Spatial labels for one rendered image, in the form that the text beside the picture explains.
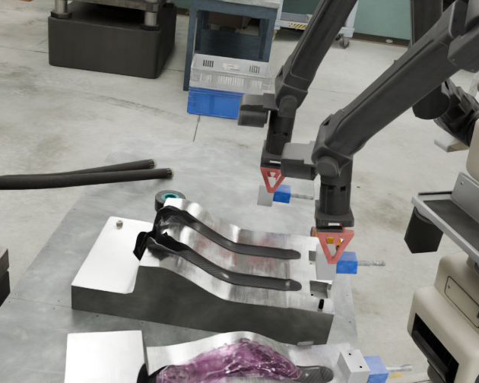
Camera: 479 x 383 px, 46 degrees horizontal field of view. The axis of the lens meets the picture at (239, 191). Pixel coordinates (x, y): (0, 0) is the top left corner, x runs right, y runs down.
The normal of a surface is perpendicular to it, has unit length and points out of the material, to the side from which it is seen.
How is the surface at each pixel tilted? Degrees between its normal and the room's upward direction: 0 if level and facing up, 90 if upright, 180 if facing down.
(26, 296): 0
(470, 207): 90
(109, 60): 90
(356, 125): 124
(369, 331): 0
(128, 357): 0
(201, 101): 90
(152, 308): 90
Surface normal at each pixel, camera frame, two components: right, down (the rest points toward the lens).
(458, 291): -0.95, 0.16
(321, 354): 0.13, -0.87
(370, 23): -0.03, 0.47
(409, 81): -0.33, 0.84
